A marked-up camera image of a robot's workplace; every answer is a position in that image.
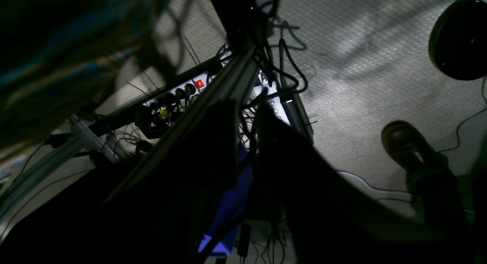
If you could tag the black round chair base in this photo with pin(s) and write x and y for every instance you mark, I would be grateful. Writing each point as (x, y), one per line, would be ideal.
(457, 45)

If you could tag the white power strip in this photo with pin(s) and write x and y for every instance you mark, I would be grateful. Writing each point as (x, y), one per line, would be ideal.
(157, 115)

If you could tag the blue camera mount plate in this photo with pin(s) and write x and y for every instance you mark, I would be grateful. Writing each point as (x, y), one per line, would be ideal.
(232, 205)

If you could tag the black leather shoe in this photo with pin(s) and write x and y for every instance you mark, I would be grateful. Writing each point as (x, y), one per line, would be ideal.
(405, 145)

